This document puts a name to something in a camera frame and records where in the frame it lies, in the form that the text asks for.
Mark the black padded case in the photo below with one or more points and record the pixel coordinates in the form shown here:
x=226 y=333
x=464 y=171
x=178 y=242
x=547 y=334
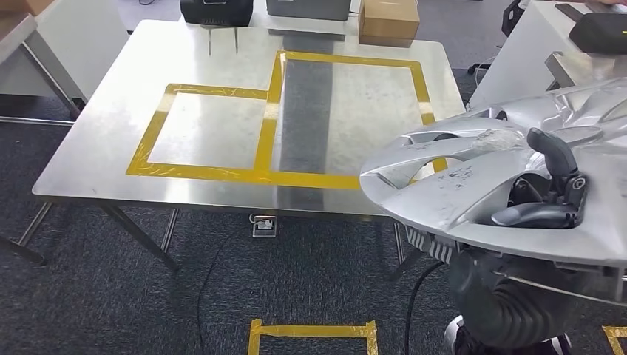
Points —
x=602 y=34

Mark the black phone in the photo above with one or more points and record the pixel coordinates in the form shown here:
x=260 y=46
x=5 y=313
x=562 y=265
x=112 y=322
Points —
x=568 y=12

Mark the silver wheel hubcap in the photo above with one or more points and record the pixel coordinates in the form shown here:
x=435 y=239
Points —
x=441 y=196

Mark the yellow tape rectangle outline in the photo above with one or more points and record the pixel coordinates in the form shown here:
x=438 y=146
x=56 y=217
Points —
x=303 y=179

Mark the black office chair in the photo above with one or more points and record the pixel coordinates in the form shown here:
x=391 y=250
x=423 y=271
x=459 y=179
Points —
x=512 y=17

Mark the steel workbench table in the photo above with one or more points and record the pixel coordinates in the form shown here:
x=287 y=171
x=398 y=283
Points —
x=205 y=63

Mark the white cabinet panel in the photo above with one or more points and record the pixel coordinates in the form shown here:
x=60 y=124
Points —
x=519 y=59

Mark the steel floor socket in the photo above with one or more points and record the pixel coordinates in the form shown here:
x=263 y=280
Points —
x=264 y=227

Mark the short yellow tape piece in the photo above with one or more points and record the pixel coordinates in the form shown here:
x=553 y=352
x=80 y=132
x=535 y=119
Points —
x=149 y=132

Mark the grey equipment box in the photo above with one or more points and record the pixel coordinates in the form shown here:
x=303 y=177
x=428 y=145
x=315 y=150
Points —
x=308 y=9

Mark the yellow tape strip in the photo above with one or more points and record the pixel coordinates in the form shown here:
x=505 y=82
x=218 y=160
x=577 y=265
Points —
x=220 y=91

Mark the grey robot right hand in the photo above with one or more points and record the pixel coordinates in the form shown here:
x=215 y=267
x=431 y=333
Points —
x=556 y=152

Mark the yellow floor tape outline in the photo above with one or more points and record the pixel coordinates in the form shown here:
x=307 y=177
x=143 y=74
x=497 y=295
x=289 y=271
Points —
x=313 y=330

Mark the brown cardboard box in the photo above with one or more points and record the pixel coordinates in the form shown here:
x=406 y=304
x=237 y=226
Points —
x=387 y=22
x=24 y=5

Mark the black carry bag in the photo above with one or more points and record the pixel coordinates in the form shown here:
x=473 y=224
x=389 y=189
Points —
x=215 y=12

